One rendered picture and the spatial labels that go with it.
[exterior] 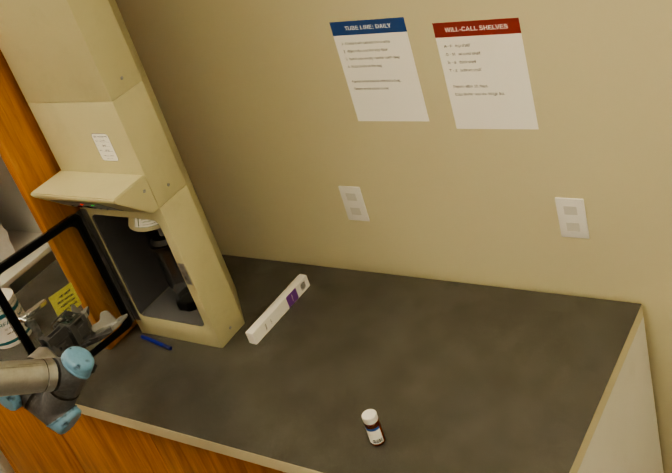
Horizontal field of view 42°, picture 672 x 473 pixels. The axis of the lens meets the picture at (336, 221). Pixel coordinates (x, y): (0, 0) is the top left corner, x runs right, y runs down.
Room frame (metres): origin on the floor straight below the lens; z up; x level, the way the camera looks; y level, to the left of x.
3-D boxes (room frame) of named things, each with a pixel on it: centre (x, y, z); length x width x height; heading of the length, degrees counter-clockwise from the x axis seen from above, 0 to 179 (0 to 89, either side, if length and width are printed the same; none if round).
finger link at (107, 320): (1.89, 0.62, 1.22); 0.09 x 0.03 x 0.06; 103
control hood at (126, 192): (2.07, 0.57, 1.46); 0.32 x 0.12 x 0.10; 50
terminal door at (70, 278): (2.10, 0.78, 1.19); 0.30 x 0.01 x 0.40; 130
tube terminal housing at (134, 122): (2.21, 0.45, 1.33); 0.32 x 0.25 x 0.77; 50
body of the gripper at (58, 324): (1.86, 0.72, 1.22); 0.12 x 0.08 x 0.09; 139
